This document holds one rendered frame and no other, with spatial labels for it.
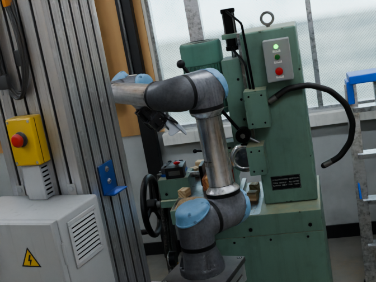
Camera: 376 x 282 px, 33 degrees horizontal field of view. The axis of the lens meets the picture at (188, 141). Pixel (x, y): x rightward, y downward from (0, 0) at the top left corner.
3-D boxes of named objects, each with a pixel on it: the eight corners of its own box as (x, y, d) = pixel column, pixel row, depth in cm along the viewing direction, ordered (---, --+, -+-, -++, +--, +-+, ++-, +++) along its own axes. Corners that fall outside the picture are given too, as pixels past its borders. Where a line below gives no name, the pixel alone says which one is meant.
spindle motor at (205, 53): (194, 112, 279) (183, 42, 272) (234, 106, 275) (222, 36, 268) (187, 121, 262) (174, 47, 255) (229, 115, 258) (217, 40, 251)
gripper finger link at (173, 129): (179, 143, 250) (160, 130, 251) (188, 132, 251) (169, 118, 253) (179, 141, 247) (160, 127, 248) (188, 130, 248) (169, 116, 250)
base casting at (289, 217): (201, 205, 305) (198, 187, 302) (321, 192, 292) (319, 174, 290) (183, 243, 262) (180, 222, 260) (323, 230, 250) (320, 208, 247)
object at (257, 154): (252, 169, 260) (248, 141, 258) (268, 167, 259) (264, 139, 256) (250, 176, 251) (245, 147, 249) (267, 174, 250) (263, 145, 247)
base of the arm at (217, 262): (215, 281, 199) (210, 252, 197) (173, 279, 205) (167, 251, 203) (231, 260, 212) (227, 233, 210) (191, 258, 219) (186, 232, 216)
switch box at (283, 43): (268, 80, 250) (263, 40, 246) (294, 76, 247) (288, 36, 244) (267, 83, 244) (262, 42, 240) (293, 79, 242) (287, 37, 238)
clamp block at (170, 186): (168, 189, 284) (164, 170, 282) (197, 186, 281) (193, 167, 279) (160, 200, 270) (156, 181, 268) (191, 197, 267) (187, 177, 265)
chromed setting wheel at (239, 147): (233, 172, 262) (228, 144, 259) (262, 169, 259) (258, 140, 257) (231, 174, 259) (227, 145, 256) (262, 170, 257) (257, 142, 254)
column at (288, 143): (268, 187, 285) (244, 28, 268) (318, 182, 280) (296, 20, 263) (264, 205, 263) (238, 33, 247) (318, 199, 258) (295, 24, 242)
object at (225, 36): (226, 50, 265) (219, 9, 261) (244, 47, 263) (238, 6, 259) (224, 52, 257) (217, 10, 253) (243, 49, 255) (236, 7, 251)
